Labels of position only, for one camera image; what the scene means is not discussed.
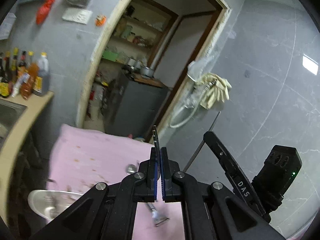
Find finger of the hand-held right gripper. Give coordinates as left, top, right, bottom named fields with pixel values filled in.
left=203, top=131, right=272, bottom=224

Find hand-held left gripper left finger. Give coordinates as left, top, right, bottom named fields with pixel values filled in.
left=29, top=147, right=160, bottom=240

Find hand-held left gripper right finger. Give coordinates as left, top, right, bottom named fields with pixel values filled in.
left=160, top=147, right=285, bottom=240

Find round metal spoon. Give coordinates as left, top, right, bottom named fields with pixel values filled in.
left=126, top=164, right=139, bottom=176

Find large metal peeler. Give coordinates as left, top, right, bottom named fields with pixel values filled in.
left=146, top=202, right=170, bottom=228

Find dark metal chopstick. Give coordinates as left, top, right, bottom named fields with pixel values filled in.
left=183, top=111, right=221, bottom=172

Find metal bowl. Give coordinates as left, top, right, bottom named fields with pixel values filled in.
left=27, top=189, right=84, bottom=224

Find pink floral cloth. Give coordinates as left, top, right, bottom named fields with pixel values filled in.
left=46, top=124, right=185, bottom=240

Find grey cabinet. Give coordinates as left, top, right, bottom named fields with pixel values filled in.
left=105, top=71, right=172, bottom=140

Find crumpled clear plastic bag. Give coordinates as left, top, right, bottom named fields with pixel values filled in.
left=182, top=90, right=200, bottom=108

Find wooden board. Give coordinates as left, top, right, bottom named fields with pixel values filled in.
left=132, top=74, right=173, bottom=89

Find cream rubber gloves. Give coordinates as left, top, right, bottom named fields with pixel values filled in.
left=197, top=72, right=232, bottom=110

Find white plastic bag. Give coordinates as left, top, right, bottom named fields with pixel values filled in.
left=89, top=80, right=110, bottom=105

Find white mesh bag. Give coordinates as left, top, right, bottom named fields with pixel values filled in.
left=187, top=50, right=218, bottom=80

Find green box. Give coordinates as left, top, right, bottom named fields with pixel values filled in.
left=102, top=49, right=118, bottom=62

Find beige kitchen counter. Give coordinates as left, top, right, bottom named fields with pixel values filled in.
left=0, top=91, right=54, bottom=205

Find large dark oil jug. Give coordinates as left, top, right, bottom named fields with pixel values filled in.
left=32, top=52, right=51, bottom=97

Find wooden shelf unit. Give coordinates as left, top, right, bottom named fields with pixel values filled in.
left=100, top=0, right=179, bottom=66

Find steel sink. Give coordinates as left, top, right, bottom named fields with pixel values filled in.
left=0, top=97, right=27, bottom=140

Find white squeeze tube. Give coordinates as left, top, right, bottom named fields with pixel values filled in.
left=11, top=74, right=28, bottom=98

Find red plastic bag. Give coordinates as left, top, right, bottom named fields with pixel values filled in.
left=36, top=0, right=57, bottom=25

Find white hose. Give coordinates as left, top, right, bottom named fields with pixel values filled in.
left=170, top=102, right=200, bottom=128

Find worn door frame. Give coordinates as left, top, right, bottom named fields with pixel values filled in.
left=76, top=0, right=232, bottom=150

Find white wall socket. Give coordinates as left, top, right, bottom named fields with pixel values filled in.
left=62, top=7, right=92, bottom=25

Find white wall box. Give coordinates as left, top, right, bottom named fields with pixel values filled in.
left=0, top=12, right=17, bottom=40

